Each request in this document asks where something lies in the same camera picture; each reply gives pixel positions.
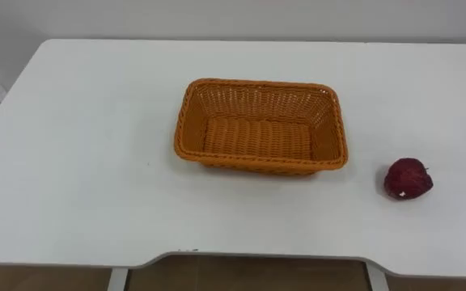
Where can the orange woven basket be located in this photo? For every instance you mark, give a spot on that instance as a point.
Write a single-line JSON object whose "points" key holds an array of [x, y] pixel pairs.
{"points": [[257, 137]]}

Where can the white desk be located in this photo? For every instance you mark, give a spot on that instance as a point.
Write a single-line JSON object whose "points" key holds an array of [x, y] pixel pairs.
{"points": [[95, 161]]}

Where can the red apple soft toy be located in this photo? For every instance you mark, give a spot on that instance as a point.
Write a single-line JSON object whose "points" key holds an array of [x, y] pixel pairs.
{"points": [[407, 179]]}

